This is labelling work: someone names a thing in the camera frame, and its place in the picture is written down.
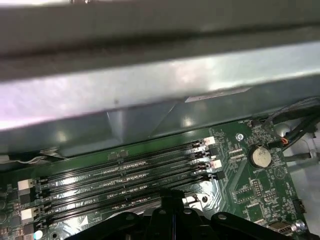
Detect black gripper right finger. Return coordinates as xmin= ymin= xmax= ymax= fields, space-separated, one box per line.
xmin=172 ymin=189 xmax=301 ymax=240

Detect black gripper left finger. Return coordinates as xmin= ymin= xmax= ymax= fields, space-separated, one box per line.
xmin=70 ymin=189 xmax=174 ymax=240

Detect CPU socket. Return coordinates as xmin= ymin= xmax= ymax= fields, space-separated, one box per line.
xmin=124 ymin=189 xmax=211 ymax=218

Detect green motherboard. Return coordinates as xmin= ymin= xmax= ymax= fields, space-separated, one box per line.
xmin=0 ymin=119 xmax=308 ymax=240

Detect internal USB port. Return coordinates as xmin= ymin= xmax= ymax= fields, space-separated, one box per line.
xmin=268 ymin=221 xmax=292 ymax=236

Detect round coin battery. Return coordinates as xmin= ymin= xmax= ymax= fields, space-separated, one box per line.
xmin=248 ymin=144 xmax=272 ymax=169

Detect small label sticker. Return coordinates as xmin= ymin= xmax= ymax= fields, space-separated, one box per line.
xmin=184 ymin=87 xmax=251 ymax=103

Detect open grey PC case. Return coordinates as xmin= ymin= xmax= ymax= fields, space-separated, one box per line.
xmin=0 ymin=0 xmax=320 ymax=208

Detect black cable bundle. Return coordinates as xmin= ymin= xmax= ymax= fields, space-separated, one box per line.
xmin=274 ymin=109 xmax=320 ymax=162

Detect thin grey wire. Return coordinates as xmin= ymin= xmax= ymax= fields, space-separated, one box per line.
xmin=262 ymin=96 xmax=320 ymax=126

